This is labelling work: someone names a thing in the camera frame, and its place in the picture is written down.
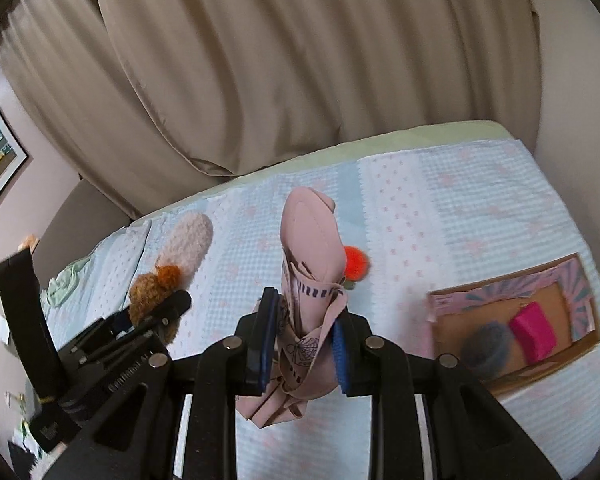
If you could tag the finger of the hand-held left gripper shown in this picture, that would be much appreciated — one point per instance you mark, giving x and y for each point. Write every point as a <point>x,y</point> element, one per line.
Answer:
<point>167,307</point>

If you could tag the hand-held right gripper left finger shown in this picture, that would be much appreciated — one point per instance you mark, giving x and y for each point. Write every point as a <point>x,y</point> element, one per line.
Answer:
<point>269,340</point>

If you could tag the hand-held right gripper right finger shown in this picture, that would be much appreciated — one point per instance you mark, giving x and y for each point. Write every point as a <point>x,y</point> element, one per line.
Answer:
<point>341,360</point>

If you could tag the pink printed cloth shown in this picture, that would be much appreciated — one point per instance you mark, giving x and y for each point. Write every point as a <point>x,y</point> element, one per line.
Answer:
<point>310,250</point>

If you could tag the brown plush toy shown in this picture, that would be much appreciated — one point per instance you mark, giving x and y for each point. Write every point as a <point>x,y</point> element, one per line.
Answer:
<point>147,292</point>

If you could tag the light blue dotted pillow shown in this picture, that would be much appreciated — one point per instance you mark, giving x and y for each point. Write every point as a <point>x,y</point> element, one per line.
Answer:
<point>115,265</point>

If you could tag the orange pom-pom ball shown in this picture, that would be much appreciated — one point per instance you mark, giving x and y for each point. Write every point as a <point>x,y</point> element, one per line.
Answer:
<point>356,261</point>

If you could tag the light green crumpled cloth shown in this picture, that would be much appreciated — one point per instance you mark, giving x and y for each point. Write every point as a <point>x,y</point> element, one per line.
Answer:
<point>67,280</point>

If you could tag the brown upholstered headboard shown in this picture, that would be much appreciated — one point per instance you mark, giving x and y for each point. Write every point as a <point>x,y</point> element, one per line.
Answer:
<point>80,210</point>

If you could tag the grey round knitted item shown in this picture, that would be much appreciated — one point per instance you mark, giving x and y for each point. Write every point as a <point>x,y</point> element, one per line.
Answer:
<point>486,350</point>

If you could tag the light blue checked blanket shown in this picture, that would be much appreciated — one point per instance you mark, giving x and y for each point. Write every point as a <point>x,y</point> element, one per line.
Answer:
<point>430,210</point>

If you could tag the magenta folded cloth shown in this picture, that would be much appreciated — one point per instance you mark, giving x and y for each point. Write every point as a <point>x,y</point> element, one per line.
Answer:
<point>532,332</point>

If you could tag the cardboard box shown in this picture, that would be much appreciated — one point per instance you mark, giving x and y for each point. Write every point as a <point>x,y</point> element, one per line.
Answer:
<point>545,345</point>

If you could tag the light green bedsheet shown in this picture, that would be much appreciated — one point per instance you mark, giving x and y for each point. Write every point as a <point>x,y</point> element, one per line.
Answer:
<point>380,140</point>

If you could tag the beige curtain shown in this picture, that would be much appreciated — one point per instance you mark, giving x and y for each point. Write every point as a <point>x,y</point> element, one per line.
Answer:
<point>260,60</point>

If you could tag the white wall switch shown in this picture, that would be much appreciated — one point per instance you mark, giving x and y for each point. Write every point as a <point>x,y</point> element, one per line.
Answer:
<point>3,329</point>

